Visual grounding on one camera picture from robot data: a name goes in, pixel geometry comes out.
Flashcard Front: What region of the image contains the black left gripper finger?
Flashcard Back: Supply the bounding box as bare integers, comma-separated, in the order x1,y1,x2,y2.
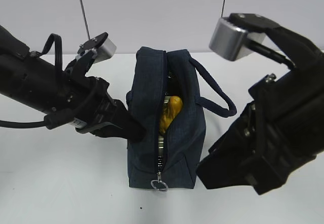
93,99,146,142

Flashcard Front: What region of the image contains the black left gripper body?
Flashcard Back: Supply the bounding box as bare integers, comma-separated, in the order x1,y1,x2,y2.
64,77,127,138

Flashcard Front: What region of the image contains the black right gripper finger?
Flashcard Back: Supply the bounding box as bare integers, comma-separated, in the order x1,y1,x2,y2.
196,102,256,190

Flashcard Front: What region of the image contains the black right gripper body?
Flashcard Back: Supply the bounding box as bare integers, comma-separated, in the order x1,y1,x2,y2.
237,56,323,195

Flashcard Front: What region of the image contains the dark blue lunch bag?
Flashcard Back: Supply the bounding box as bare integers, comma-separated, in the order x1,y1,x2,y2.
126,47,237,192

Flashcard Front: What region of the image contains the yellow pear-shaped fruit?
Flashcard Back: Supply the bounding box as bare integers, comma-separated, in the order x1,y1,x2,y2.
159,96,183,135

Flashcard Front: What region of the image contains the green lidded food container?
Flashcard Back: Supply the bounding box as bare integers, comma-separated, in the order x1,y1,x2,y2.
158,96,170,157

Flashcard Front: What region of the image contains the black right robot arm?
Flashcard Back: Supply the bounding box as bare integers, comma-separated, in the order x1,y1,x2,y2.
196,28,323,195

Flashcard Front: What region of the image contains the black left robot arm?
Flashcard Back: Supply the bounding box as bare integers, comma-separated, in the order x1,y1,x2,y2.
1,28,146,142

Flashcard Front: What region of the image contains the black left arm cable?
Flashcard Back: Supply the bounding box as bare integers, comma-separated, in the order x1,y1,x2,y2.
0,33,97,130

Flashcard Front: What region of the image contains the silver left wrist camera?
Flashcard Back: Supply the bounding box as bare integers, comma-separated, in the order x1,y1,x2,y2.
91,32,117,63

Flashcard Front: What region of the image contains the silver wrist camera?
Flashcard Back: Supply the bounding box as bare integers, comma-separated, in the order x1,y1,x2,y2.
91,32,117,63
209,17,265,61

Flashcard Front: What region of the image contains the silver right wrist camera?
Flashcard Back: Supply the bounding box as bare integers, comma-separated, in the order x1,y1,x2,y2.
209,17,265,61

